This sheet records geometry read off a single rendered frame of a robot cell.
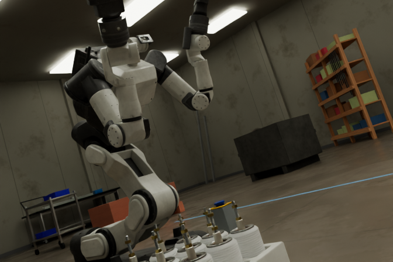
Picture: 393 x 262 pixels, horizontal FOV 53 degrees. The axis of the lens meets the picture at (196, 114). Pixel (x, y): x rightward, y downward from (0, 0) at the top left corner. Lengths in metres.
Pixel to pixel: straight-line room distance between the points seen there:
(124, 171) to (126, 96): 0.47
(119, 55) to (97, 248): 0.93
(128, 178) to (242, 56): 10.61
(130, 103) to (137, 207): 0.47
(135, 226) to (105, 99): 0.53
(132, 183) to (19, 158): 8.91
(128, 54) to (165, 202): 0.62
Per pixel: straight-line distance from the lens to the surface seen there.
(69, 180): 10.92
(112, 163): 1.69
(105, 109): 1.39
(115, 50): 1.29
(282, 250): 1.27
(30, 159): 10.59
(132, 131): 1.31
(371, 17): 10.58
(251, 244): 1.22
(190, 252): 1.07
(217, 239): 1.15
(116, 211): 5.66
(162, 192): 1.62
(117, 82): 1.30
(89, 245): 1.94
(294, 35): 11.30
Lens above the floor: 0.46
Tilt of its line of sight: 8 degrees up
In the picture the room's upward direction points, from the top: 18 degrees counter-clockwise
